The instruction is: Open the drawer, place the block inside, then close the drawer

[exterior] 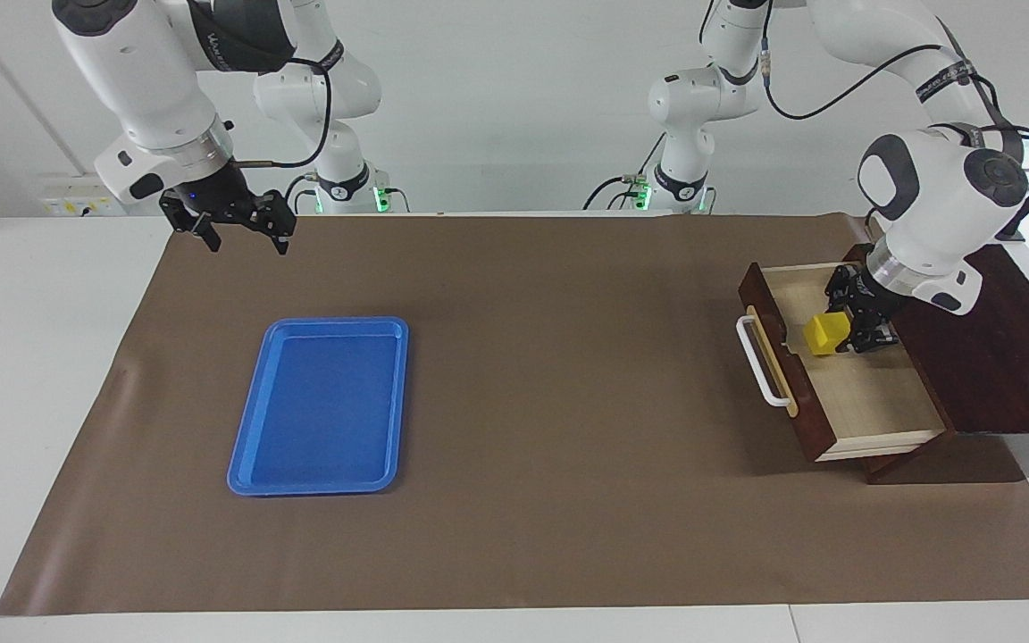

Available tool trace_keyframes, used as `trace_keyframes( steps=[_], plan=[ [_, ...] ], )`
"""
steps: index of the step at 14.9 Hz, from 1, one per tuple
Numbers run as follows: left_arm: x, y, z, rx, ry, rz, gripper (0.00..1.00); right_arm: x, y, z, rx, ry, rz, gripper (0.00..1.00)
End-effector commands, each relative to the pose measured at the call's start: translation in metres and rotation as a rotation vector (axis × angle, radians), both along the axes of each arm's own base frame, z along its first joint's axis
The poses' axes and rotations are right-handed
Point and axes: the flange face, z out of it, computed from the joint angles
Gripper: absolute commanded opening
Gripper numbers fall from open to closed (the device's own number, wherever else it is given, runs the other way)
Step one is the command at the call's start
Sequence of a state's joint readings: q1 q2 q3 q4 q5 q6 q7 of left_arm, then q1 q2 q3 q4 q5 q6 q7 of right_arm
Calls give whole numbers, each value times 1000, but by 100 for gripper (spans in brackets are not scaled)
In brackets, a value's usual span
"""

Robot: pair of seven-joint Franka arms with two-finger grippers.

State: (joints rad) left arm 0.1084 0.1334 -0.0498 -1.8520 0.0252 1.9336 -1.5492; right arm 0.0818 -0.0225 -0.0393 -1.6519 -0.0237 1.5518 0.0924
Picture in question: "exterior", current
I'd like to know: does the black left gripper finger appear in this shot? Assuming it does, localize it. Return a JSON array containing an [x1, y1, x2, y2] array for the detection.
[[849, 321, 899, 354], [825, 264, 857, 312]]

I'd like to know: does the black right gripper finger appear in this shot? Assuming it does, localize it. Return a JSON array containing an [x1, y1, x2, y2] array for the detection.
[[160, 198, 221, 254], [255, 190, 297, 255]]

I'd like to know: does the yellow block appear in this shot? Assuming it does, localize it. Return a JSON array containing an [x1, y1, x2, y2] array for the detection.
[[804, 313, 851, 356]]

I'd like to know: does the wooden drawer with light interior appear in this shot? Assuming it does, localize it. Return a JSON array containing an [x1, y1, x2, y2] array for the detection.
[[737, 262, 946, 463]]

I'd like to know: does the white drawer handle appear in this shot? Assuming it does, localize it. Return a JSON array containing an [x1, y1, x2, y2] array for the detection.
[[735, 314, 795, 410]]

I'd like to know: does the dark wooden cabinet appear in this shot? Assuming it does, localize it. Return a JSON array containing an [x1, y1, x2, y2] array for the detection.
[[843, 243, 1029, 486]]

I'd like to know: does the blue plastic tray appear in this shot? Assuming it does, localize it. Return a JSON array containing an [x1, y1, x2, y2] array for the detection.
[[227, 316, 410, 497]]

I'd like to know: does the brown table mat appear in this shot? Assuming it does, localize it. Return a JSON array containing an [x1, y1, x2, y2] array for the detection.
[[0, 213, 1029, 617]]

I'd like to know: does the black base cable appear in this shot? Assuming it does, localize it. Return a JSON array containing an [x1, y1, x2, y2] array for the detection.
[[582, 134, 665, 212], [280, 172, 323, 215]]

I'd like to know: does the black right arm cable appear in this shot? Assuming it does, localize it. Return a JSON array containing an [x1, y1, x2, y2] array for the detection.
[[233, 54, 334, 171]]

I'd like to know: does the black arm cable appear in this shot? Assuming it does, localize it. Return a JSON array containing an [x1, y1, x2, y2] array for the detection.
[[760, 0, 1029, 144], [233, 54, 334, 171]]

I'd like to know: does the white wall socket box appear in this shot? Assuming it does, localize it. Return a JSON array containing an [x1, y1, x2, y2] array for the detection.
[[39, 172, 127, 218]]

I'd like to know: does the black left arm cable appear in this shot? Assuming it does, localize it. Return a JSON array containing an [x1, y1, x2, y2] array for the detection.
[[760, 0, 1029, 144]]

